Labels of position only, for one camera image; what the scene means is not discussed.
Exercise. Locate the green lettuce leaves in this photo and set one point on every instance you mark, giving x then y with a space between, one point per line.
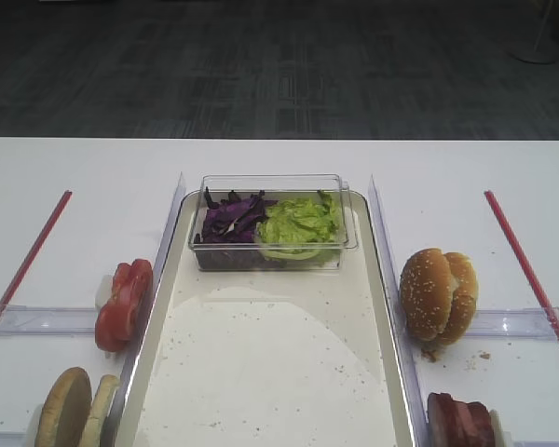
301 230

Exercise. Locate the purple cabbage shreds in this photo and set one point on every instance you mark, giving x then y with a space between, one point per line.
230 221

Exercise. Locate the left upper clear rail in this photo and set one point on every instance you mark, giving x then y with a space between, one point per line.
19 320

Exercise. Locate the grey floor stand base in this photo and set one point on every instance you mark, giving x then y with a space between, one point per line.
535 53

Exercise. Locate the meat patty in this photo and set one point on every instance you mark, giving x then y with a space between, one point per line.
445 425
475 423

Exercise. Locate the front tomato slice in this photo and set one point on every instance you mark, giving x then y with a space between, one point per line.
116 322

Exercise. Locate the rear meat patty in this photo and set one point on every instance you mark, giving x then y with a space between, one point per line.
475 423

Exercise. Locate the pale bun bottom slice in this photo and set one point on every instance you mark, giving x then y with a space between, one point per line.
100 407

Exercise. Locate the rear sesame bun top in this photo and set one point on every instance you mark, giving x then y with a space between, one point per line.
464 300

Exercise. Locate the front sesame bun top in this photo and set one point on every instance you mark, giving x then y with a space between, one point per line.
426 292

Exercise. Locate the left red strip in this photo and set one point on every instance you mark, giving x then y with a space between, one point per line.
33 251

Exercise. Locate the sesame bun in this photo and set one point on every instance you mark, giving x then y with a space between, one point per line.
464 300
426 292

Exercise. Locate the clear plastic salad box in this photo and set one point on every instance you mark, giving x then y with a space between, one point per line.
278 187

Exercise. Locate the right long clear divider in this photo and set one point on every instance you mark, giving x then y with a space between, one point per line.
417 429

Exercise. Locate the cream metal tray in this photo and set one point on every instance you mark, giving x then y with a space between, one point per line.
286 358

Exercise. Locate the left long clear divider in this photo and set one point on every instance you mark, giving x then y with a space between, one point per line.
131 364

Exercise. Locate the right lower clear rail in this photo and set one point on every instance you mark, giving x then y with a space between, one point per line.
532 443

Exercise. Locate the clear rail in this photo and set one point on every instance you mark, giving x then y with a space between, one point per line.
530 323
15 439
19 320
532 443

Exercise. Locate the left lower clear rail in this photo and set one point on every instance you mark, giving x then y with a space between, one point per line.
15 439

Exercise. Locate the long clear divider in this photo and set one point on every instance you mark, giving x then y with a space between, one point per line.
417 429
131 364

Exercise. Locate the white patty stand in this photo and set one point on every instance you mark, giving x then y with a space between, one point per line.
502 437

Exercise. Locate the brown bun bottom half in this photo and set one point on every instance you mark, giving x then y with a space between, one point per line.
65 410

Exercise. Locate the rear tomato slice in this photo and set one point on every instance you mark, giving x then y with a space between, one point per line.
138 273

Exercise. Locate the right upper clear rail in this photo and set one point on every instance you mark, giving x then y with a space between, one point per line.
530 323

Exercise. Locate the right red strip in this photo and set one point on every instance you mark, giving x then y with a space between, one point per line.
523 261

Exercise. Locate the white tomato stand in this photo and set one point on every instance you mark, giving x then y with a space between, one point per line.
104 291

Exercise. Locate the front meat patty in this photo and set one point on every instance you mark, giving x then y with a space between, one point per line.
445 425

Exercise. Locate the white bun stand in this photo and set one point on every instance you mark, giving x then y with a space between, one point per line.
33 426

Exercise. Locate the tomato slice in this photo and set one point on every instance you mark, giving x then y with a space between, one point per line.
138 273
116 322

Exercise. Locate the red strip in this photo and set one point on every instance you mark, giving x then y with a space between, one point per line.
33 251
523 261

